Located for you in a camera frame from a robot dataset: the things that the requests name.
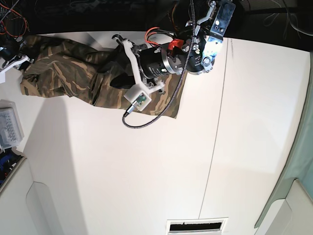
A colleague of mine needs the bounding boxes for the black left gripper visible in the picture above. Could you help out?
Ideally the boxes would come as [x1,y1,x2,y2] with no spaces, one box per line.
[102,34,186,94]

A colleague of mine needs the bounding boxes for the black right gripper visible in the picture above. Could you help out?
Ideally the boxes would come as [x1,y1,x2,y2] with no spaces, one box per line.
[0,44,34,73]

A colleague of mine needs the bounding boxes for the camouflage t-shirt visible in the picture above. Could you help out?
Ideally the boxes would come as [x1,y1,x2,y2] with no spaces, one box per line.
[20,35,189,119]

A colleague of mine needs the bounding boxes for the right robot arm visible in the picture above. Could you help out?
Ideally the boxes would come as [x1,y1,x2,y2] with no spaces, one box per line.
[0,0,34,75]

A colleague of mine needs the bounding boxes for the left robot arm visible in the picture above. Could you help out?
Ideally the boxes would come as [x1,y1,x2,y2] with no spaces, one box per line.
[98,0,236,94]

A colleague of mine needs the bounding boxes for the clear plastic parts box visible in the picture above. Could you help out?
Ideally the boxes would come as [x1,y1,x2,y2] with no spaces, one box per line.
[0,99,24,150]

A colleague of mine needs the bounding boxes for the blue items in bin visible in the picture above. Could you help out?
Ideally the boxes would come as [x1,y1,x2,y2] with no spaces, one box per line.
[0,148,22,185]

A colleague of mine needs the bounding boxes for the white slotted vent plate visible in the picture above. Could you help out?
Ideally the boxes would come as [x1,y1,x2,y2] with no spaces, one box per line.
[166,217,228,235]

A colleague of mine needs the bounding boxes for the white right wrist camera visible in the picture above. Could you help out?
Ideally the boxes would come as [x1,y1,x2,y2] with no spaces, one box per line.
[0,71,6,84]

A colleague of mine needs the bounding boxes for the braided camera cable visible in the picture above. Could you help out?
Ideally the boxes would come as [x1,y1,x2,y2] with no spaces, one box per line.
[122,0,199,129]

